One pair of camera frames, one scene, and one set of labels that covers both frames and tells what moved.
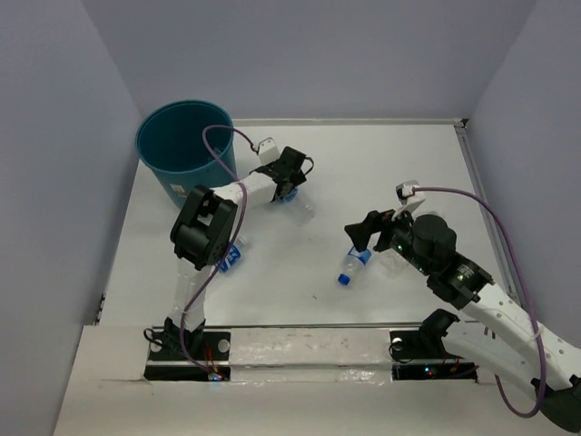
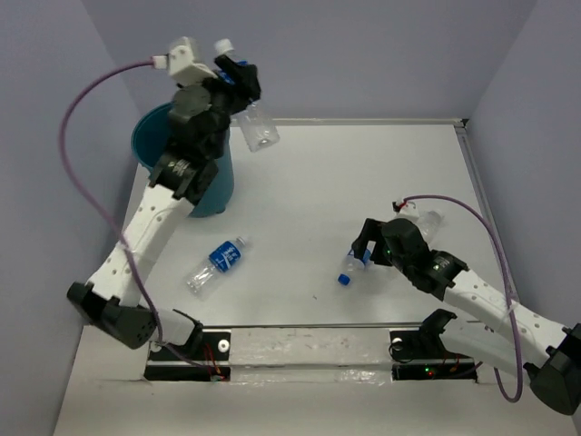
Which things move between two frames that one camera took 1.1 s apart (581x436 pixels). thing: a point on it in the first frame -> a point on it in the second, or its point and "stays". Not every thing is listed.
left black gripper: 297,180 -> 249,79
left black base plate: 175,344 stays
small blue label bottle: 355,261 stays
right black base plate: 412,361 stays
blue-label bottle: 288,196 -> 257,131
